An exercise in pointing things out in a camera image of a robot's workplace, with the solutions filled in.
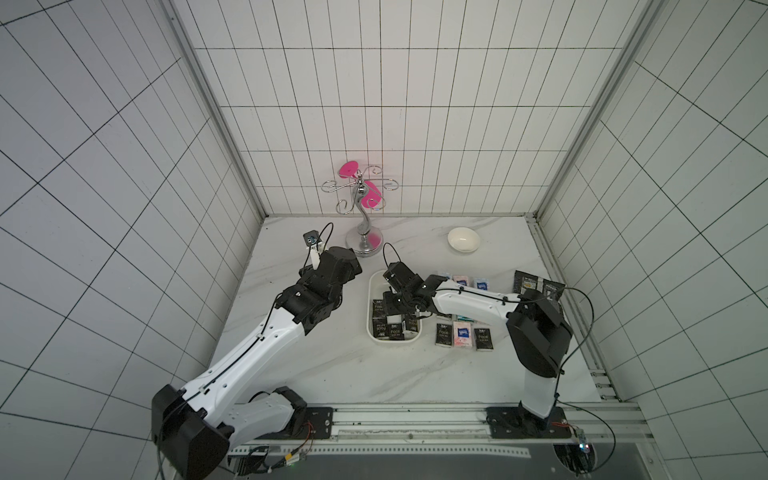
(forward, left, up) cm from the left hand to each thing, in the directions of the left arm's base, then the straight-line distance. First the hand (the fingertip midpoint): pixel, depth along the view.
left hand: (332, 263), depth 77 cm
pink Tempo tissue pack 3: (+7, -46, -21) cm, 51 cm away
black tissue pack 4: (-8, -22, -20) cm, 30 cm away
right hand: (-5, -11, -18) cm, 21 cm away
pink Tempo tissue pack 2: (+8, -41, -20) cm, 46 cm away
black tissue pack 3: (-10, -17, -20) cm, 28 cm away
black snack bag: (+8, -61, -22) cm, 65 cm away
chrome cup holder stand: (+26, -6, -22) cm, 35 cm away
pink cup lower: (+23, -10, +3) cm, 25 cm away
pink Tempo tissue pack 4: (-11, -37, -20) cm, 43 cm away
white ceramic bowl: (+25, -43, -19) cm, 53 cm away
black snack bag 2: (+5, -70, -22) cm, 73 cm away
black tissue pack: (-11, -32, -20) cm, 39 cm away
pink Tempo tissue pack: (+11, -35, -21) cm, 42 cm away
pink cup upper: (+34, -2, +5) cm, 34 cm away
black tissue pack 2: (-3, -12, -20) cm, 23 cm away
